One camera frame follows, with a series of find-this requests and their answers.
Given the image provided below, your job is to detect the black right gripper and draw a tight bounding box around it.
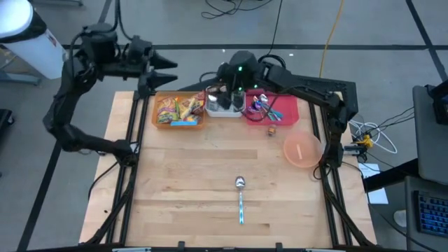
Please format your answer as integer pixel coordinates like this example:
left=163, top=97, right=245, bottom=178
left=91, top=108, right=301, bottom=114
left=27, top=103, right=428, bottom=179
left=218, top=71, right=251, bottom=111

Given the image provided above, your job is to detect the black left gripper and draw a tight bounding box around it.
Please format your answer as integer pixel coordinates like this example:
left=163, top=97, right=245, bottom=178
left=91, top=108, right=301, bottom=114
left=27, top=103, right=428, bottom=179
left=104, top=50, right=179, bottom=99

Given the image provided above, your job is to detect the white label spice jar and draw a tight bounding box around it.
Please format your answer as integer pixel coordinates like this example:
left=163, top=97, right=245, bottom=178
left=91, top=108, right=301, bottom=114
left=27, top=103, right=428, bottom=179
left=206, top=93, right=219, bottom=112

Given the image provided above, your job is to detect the iridescent spoon teal handle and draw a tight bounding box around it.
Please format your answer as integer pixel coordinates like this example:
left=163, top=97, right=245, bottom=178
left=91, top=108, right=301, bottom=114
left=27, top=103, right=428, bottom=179
left=246, top=106, right=277, bottom=122

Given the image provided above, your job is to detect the iridescent spoon green handle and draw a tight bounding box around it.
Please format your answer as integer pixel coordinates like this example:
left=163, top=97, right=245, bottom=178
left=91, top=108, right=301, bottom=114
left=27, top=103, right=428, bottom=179
left=252, top=99, right=267, bottom=122

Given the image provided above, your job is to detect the yellow and green ramen packet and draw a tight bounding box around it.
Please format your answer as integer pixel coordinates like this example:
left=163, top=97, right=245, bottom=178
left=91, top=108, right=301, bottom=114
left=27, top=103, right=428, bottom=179
left=156, top=97, right=182, bottom=125

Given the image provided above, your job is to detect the teal silicone spoon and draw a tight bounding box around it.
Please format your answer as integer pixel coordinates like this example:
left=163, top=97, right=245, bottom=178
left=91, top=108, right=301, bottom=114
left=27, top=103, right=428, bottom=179
left=260, top=103, right=284, bottom=122

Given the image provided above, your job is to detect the white plastic bin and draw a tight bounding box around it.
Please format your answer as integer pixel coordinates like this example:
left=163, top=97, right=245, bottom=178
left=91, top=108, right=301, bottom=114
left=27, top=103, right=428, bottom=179
left=204, top=85, right=248, bottom=118

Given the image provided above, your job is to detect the orange plastic bin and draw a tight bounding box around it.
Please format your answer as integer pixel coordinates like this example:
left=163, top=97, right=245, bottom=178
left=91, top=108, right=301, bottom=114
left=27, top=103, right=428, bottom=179
left=150, top=90, right=207, bottom=132

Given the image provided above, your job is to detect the red plastic bin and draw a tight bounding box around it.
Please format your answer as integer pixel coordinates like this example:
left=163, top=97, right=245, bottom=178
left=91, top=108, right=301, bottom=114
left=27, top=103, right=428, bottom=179
left=244, top=87, right=301, bottom=126

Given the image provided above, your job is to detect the translucent orange bowl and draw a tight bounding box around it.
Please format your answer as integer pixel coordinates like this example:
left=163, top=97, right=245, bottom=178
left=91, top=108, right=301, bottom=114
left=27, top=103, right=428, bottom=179
left=283, top=131, right=323, bottom=169

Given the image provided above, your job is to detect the grey stand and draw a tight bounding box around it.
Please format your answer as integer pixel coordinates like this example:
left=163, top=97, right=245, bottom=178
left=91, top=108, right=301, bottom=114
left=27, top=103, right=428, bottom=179
left=0, top=69, right=41, bottom=87
left=31, top=0, right=85, bottom=7

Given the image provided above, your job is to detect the white trash can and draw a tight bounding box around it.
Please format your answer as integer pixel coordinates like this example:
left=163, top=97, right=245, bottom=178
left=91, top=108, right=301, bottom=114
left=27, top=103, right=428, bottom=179
left=0, top=0, right=69, bottom=81

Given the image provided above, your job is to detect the white paper sheet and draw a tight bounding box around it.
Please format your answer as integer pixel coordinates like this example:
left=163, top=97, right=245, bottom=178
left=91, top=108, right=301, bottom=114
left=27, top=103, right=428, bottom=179
left=358, top=162, right=389, bottom=205

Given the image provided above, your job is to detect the white computer mouse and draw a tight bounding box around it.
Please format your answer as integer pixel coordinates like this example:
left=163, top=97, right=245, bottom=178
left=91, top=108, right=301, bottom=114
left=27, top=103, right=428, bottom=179
left=393, top=209, right=408, bottom=228

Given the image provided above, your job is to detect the dark desk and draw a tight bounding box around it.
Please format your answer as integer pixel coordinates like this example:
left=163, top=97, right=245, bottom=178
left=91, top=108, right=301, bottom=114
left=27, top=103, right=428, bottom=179
left=404, top=174, right=448, bottom=252

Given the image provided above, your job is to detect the black desktop device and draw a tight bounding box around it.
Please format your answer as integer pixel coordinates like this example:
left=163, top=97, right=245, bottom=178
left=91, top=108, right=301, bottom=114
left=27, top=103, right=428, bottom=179
left=425, top=79, right=448, bottom=126

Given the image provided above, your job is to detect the black keyboard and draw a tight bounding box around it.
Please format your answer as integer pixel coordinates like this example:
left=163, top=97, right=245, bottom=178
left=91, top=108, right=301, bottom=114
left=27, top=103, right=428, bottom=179
left=415, top=190, right=448, bottom=239

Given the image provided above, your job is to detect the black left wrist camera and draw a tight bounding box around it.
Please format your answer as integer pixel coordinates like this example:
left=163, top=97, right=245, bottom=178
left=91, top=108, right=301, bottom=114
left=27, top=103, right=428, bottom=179
left=127, top=34, right=154, bottom=63

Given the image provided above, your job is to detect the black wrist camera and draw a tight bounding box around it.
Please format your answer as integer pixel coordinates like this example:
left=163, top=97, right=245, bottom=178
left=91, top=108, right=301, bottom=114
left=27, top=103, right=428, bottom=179
left=216, top=62, right=235, bottom=80
left=127, top=34, right=154, bottom=63

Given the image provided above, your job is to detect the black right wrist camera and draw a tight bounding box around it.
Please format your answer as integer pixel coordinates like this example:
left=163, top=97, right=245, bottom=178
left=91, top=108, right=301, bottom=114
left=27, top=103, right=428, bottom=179
left=216, top=62, right=235, bottom=80

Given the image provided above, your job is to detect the black coiled floor cable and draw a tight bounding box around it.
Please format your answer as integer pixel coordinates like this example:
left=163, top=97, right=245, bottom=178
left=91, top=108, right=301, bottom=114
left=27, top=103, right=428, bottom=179
left=260, top=0, right=287, bottom=68

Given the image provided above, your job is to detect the yellow cable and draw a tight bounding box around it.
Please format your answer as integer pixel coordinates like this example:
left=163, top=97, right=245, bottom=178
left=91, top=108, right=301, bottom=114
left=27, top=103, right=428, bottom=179
left=318, top=0, right=346, bottom=78

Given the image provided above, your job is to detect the black table frame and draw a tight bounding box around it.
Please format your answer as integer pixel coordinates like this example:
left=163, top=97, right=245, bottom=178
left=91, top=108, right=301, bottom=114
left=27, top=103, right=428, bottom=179
left=78, top=82, right=379, bottom=252

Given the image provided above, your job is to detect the white cable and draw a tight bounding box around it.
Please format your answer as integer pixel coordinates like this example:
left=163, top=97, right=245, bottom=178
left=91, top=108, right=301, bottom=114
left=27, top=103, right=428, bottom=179
left=349, top=120, right=399, bottom=155

